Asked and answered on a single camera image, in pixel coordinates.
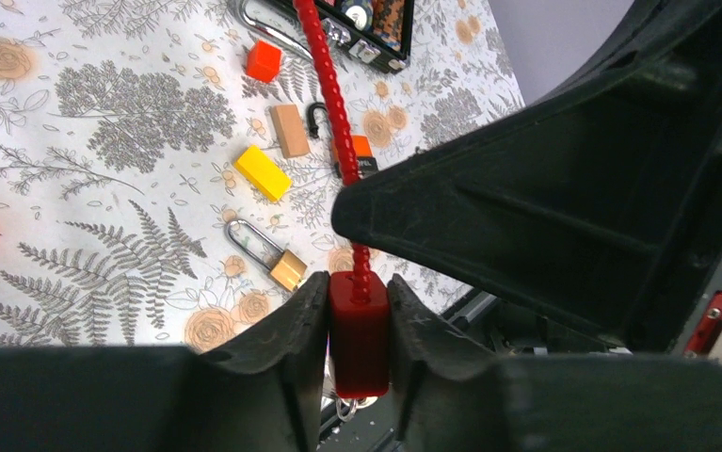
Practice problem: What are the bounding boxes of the small brass padlock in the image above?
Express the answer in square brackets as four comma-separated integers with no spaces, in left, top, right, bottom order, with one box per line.
[224,218,307,292]

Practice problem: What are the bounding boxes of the red cube block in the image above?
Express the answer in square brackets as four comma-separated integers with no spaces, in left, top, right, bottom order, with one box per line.
[246,40,282,83]

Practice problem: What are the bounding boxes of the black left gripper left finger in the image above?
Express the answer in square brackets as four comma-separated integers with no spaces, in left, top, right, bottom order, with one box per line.
[0,272,329,451]

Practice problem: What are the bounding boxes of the large brass padlock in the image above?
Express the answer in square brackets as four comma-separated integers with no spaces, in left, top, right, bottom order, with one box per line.
[235,0,313,62]

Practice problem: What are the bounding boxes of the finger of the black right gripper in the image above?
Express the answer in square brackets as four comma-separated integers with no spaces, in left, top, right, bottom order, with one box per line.
[331,1,722,351]

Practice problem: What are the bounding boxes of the black poker chip case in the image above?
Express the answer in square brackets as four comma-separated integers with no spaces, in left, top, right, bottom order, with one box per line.
[314,1,415,73]

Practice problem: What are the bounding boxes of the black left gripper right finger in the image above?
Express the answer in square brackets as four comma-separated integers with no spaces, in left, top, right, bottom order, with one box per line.
[387,276,722,451]

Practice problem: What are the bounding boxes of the red cable padlock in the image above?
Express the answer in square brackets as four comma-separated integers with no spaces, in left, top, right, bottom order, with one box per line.
[294,1,391,399]

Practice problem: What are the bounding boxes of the yellow rectangular block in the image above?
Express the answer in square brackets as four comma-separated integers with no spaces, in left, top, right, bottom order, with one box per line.
[233,145,292,202]

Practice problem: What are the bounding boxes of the tan wooden block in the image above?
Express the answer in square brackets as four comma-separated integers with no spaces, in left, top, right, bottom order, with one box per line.
[269,105,311,158]

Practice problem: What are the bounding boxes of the orange black padlock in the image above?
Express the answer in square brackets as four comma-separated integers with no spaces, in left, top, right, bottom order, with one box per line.
[306,101,379,181]

